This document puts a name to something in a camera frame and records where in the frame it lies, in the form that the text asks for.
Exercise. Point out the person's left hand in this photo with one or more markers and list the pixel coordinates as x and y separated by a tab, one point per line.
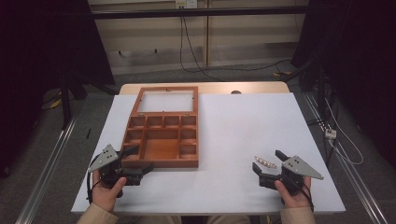
107	193

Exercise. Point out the black metal stand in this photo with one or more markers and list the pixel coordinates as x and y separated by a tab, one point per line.
67	93

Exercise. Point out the white power strip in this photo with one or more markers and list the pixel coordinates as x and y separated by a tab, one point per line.
330	133

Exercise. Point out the person's right hand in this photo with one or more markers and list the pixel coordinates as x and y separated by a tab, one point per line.
294	194

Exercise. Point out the black horizontal bar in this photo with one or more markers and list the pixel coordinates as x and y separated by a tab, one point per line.
199	12

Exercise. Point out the aluminium rail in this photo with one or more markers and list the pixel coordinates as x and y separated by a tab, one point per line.
46	168
345	161

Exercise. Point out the white wall socket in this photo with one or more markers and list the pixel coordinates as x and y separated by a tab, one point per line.
186	3

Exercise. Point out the wooden jewelry box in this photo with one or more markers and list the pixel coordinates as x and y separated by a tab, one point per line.
163	130

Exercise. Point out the white table mat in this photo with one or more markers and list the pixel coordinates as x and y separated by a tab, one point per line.
230	140

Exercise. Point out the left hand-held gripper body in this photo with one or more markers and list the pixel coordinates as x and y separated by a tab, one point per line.
109	165

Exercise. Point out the black curtain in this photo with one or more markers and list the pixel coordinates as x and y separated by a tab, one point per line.
46	62
351	46

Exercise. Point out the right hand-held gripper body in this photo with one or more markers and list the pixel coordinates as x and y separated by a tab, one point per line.
289	174

